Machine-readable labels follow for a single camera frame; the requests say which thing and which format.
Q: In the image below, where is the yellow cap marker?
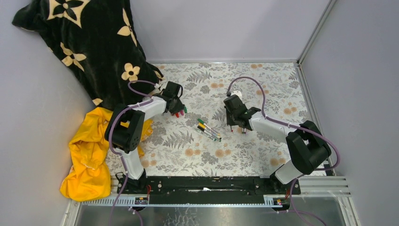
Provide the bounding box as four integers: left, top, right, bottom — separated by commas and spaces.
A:
198, 123, 222, 139

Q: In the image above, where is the black cap marker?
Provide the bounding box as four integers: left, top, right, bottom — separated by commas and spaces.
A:
197, 125, 221, 140

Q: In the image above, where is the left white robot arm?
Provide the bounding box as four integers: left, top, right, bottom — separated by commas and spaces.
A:
104, 81, 185, 194

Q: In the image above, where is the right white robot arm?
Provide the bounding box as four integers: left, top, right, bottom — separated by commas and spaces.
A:
223, 95, 331, 194

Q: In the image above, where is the floral fern table mat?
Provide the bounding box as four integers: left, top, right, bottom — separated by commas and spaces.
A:
139, 63, 309, 176

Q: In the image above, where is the black floral blanket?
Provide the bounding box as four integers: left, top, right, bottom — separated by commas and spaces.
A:
12, 0, 164, 110

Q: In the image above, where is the yellow cloth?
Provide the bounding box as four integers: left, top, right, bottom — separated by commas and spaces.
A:
60, 107, 154, 202

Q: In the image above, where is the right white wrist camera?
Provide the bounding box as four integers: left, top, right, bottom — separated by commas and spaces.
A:
231, 90, 242, 98

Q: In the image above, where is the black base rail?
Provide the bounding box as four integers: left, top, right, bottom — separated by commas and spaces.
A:
115, 173, 301, 205

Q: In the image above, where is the aluminium frame post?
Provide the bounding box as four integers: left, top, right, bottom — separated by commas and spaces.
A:
297, 0, 337, 65

